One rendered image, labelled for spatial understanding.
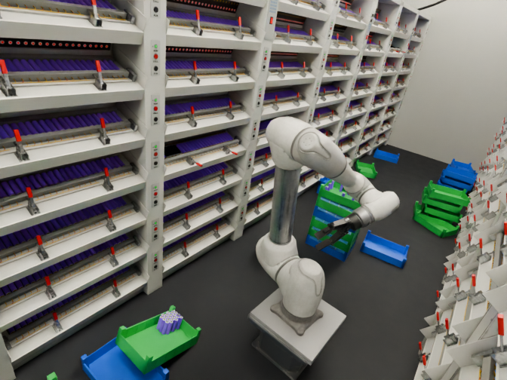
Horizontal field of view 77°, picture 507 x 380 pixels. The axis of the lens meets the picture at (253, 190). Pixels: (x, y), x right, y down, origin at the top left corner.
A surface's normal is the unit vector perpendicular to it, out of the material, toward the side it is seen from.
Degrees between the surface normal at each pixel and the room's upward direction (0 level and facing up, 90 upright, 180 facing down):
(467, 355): 90
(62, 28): 111
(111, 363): 0
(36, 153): 22
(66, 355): 0
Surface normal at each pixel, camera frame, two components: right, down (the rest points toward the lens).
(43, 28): 0.68, 0.68
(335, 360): 0.15, -0.88
